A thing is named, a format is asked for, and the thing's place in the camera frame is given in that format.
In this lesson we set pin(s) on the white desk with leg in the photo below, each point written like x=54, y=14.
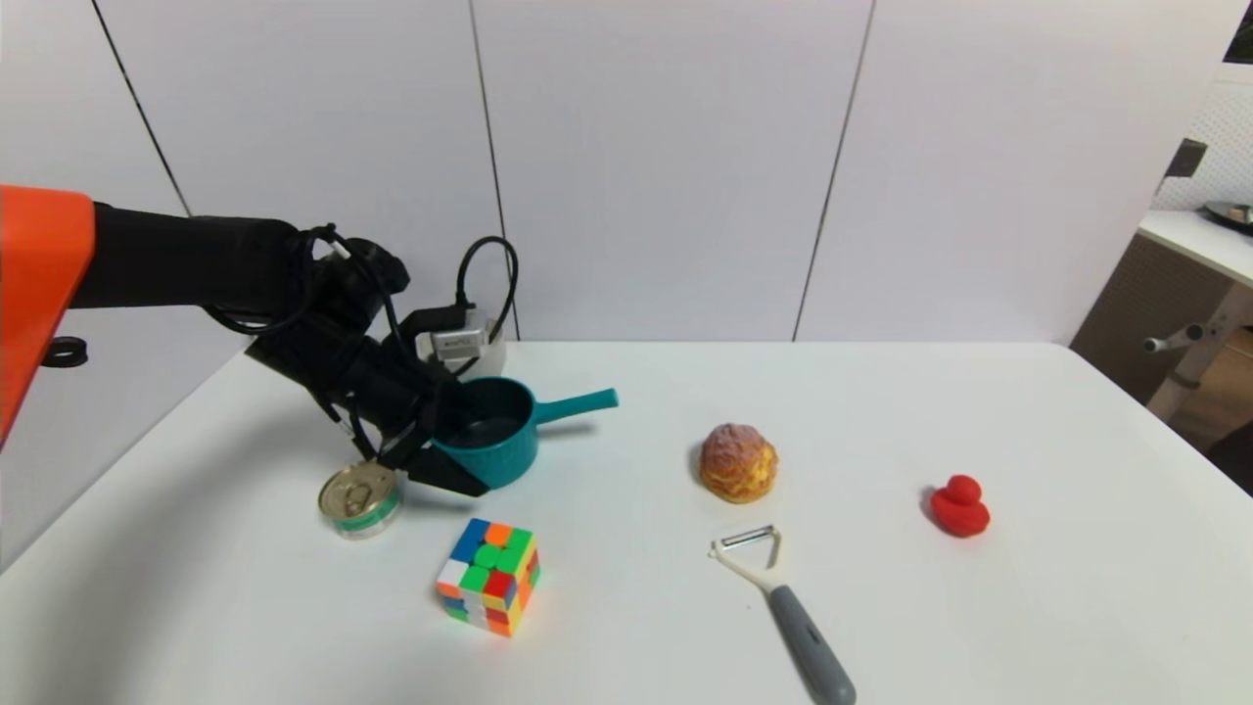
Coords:
x=1189, y=238

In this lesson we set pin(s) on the black wall-mounted box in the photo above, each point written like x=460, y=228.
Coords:
x=1184, y=158

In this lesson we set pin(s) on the red rubber duck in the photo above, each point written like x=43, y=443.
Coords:
x=959, y=512

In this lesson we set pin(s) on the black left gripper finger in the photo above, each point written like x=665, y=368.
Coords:
x=452, y=475
x=447, y=409

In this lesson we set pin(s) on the beige ceramic bowl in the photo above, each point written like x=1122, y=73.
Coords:
x=495, y=360

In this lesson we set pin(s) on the white pegboard panel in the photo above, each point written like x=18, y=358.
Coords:
x=1222, y=147

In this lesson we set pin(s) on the dark plate on desk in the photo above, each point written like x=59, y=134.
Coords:
x=1233, y=212

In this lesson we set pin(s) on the tin can with pull tab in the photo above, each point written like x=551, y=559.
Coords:
x=358, y=497

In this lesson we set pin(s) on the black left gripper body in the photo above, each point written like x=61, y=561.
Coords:
x=419, y=431

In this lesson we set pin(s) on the black object on floor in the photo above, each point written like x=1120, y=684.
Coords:
x=1235, y=455

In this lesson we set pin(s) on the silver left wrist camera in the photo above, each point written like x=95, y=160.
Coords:
x=458, y=338

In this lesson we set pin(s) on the golden cream puff bread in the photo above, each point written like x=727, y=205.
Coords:
x=739, y=468

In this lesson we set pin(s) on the multicolour puzzle cube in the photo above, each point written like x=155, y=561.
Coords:
x=487, y=580

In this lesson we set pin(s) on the brown desk side panel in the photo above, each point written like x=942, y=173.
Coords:
x=1136, y=313

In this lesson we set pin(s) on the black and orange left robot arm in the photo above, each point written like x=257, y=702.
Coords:
x=176, y=259

